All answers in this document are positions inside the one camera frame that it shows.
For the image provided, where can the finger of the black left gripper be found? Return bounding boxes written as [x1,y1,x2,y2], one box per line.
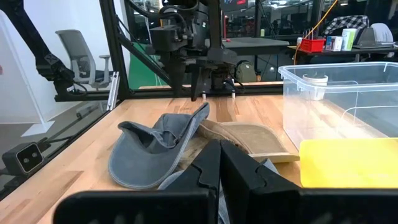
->
[167,57,187,98]
[190,63,208,103]

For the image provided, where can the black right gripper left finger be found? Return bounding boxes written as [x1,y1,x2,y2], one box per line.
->
[52,139,222,224]

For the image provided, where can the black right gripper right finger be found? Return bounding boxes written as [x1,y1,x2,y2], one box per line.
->
[220,139,398,224]

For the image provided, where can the tan baseball cap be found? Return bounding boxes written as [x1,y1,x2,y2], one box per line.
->
[178,120,300,169]

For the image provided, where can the olive backpack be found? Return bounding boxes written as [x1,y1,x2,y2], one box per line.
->
[234,60,258,83]

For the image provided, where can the grey office table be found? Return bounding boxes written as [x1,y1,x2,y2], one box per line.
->
[221,37,290,57]

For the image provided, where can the grey office chair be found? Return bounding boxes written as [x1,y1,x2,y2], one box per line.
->
[55,29,114,91]

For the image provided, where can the yellow plastic bin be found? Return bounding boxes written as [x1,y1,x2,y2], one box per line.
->
[298,138,398,189]

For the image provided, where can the clear plastic storage bin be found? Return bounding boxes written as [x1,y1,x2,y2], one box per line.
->
[277,61,398,151]

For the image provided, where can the red storage box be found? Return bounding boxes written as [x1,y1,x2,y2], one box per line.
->
[298,37,326,54]

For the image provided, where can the white cardboard box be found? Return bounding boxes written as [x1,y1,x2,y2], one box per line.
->
[325,35,344,52]

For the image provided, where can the black office desk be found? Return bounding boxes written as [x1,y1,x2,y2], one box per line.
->
[287,42,398,63]

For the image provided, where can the white green carton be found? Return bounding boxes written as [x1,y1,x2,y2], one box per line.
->
[341,27,358,52]

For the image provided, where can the black white checkered cloth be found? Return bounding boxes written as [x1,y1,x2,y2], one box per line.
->
[321,14,371,37]

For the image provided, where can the white standing panel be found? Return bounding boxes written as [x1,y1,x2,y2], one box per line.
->
[0,9,56,138]

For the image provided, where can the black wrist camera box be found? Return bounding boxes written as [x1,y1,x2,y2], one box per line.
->
[150,26,185,53]

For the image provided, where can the silver frame bracket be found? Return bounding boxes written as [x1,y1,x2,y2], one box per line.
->
[106,71,120,112]

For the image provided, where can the black aluminium table frame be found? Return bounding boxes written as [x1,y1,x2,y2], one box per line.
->
[0,0,285,200]

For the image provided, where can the yellow power cable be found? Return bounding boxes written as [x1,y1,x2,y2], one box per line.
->
[292,0,340,66]

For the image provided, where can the black table-level camera box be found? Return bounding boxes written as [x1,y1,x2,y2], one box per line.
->
[1,141,45,177]

